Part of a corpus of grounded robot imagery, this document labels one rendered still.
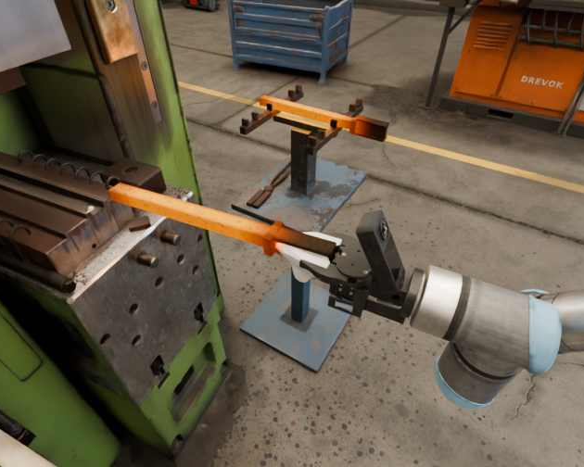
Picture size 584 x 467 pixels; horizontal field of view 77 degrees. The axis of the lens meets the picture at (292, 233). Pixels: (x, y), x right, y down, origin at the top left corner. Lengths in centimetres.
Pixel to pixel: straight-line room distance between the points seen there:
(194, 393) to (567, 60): 351
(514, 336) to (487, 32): 341
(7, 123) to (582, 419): 215
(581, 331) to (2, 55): 88
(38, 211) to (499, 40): 352
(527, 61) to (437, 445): 307
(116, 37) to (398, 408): 149
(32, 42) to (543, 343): 80
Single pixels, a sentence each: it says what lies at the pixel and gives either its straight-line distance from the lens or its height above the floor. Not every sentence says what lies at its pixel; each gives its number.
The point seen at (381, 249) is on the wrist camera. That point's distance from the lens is 46.
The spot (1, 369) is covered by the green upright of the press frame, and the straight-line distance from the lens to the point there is 105.
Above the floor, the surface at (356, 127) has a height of 100.
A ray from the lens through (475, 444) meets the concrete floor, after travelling 166.
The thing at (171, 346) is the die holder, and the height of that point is 53.
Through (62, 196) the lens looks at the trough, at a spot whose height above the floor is 99.
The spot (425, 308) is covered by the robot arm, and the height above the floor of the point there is 107.
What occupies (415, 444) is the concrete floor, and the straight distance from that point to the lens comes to 158.
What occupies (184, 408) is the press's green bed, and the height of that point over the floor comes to 15.
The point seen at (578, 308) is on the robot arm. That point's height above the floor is 104.
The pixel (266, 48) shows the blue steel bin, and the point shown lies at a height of 27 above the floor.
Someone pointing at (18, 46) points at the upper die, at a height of 129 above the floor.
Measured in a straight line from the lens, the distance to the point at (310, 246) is 53.
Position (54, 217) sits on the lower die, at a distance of 85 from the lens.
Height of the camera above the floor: 144
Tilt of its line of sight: 42 degrees down
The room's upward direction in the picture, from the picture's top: straight up
